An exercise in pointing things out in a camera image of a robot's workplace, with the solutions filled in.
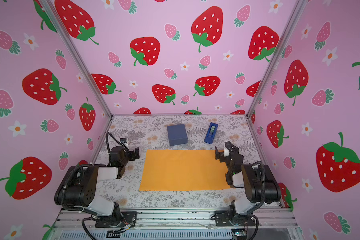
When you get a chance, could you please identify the aluminium front rail frame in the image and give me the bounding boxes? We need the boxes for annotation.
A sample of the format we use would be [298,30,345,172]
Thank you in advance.
[44,206,305,240]

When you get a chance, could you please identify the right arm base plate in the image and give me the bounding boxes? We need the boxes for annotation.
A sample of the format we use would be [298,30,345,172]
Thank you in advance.
[210,210,256,227]

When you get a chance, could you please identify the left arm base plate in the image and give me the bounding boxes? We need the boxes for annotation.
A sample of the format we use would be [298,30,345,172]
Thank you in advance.
[95,211,138,228]

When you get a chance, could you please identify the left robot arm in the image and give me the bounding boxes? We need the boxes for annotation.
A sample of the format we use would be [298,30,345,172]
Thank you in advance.
[54,146,140,228]

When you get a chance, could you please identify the navy blue gift box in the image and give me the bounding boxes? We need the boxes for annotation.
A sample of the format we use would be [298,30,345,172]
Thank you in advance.
[167,124,188,146]

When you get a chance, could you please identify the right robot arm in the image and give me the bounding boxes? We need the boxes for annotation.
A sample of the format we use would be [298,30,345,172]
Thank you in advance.
[211,143,281,226]

